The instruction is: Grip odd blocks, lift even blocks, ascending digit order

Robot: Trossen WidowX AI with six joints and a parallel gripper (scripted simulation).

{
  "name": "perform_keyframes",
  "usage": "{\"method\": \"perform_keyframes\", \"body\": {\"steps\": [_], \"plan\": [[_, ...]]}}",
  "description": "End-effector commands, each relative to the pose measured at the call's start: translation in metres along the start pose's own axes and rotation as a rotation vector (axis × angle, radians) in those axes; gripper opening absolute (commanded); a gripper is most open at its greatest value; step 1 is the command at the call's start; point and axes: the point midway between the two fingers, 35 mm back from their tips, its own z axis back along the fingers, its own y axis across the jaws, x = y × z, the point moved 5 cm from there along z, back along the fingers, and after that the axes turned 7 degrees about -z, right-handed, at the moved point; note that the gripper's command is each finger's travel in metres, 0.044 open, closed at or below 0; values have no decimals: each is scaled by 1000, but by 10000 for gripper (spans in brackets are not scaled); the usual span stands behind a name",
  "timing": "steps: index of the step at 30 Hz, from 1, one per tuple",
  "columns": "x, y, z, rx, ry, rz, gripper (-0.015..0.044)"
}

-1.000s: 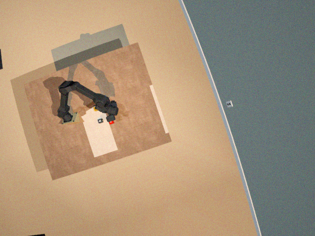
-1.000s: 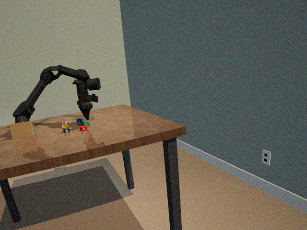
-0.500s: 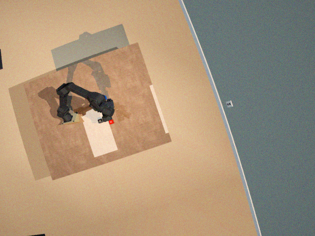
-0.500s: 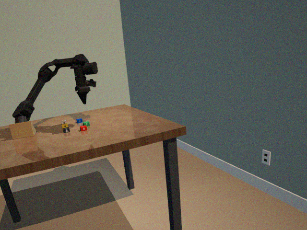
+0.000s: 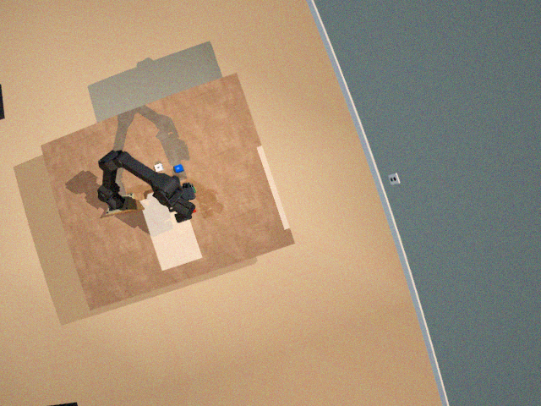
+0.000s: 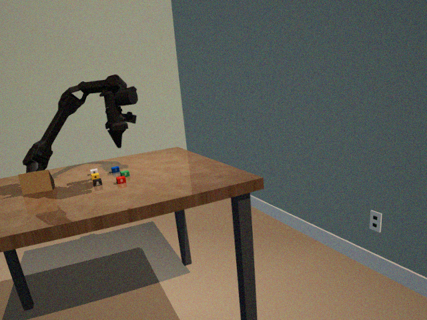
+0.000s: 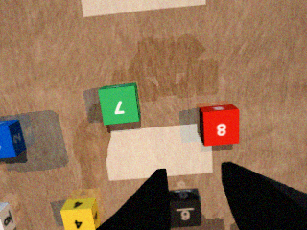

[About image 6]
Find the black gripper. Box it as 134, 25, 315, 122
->
105, 106, 128, 148

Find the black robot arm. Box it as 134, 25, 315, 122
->
23, 75, 138, 173

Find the red block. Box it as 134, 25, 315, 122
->
116, 176, 126, 184

